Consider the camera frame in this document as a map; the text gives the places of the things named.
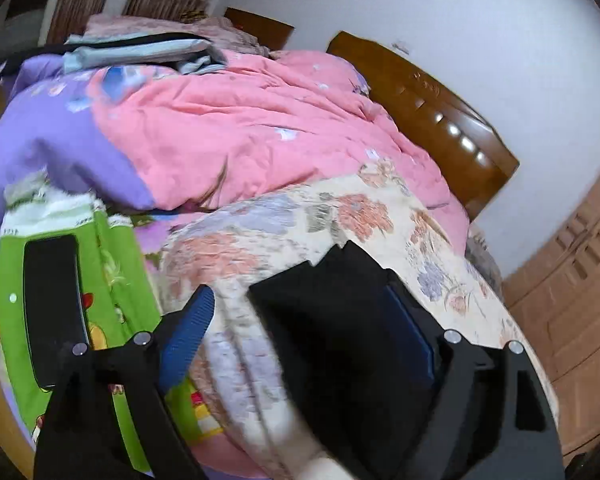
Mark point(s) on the stack of folded clothes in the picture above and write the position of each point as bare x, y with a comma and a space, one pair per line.
130, 52

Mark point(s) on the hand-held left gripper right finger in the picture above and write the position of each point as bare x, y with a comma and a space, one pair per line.
410, 330

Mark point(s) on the pink and purple quilt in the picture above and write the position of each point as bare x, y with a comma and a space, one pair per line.
260, 125

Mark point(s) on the green cartoon printed sheet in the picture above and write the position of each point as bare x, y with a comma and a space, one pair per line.
115, 280

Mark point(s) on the pink patterned blanket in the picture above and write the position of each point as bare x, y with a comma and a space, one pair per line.
220, 30

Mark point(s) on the wall outlet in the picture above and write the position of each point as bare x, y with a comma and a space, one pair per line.
399, 46

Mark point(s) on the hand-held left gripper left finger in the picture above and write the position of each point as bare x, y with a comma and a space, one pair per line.
190, 335

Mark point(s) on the wooden headboard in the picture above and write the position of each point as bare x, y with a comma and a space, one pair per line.
430, 110

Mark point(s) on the black pants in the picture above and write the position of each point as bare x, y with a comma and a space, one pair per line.
330, 350

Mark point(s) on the cream floral blanket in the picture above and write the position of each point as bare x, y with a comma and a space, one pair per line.
280, 230

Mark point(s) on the black smartphone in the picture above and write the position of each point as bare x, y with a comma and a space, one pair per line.
52, 305

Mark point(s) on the light wooden wardrobe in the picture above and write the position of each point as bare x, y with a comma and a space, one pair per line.
580, 285

